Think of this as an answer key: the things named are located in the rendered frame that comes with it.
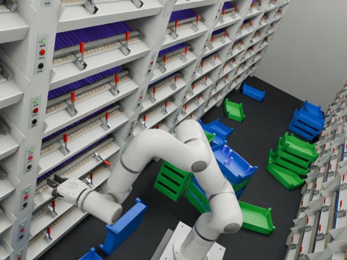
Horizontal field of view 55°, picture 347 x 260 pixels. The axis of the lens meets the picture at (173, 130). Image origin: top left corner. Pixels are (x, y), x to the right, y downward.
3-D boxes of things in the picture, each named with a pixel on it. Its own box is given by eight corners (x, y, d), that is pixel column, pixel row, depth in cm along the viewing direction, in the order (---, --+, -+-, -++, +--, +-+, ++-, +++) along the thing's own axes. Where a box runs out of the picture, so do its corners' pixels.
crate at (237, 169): (252, 176, 226) (258, 167, 221) (235, 185, 212) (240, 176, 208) (221, 148, 240) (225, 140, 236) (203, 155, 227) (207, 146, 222)
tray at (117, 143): (116, 151, 186) (125, 143, 181) (28, 214, 138) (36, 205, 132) (93, 125, 187) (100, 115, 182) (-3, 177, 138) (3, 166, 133)
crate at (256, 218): (266, 214, 260) (270, 208, 256) (270, 235, 243) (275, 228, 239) (230, 204, 257) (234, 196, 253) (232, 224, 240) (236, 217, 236)
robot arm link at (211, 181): (217, 226, 142) (208, 197, 155) (244, 216, 141) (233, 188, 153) (173, 150, 111) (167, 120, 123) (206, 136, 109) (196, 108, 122)
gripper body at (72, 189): (94, 184, 136) (73, 173, 140) (77, 198, 128) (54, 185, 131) (93, 198, 140) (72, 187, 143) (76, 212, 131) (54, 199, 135)
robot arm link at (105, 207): (99, 187, 136) (84, 196, 128) (126, 200, 131) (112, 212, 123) (96, 203, 139) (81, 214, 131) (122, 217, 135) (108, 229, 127)
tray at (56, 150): (125, 124, 176) (139, 108, 168) (33, 180, 127) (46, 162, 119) (99, 95, 177) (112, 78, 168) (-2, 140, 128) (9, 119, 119)
